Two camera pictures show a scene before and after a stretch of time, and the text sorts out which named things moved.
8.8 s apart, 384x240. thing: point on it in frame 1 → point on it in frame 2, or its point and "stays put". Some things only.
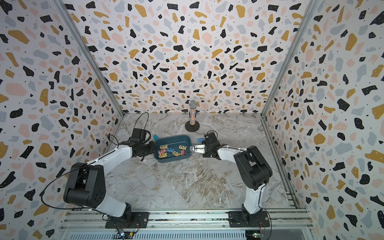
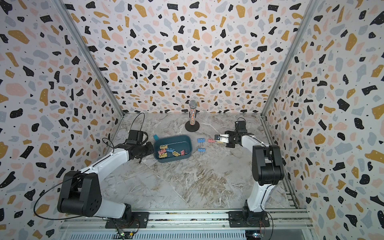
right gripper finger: x=200 y=150 → x=223 y=139
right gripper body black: x=207 y=150 → x=231 y=138
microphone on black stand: x=192 y=125 stays put
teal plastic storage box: x=173 y=148 stays put
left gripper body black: x=147 y=148 stays put
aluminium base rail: x=285 y=224 stays put
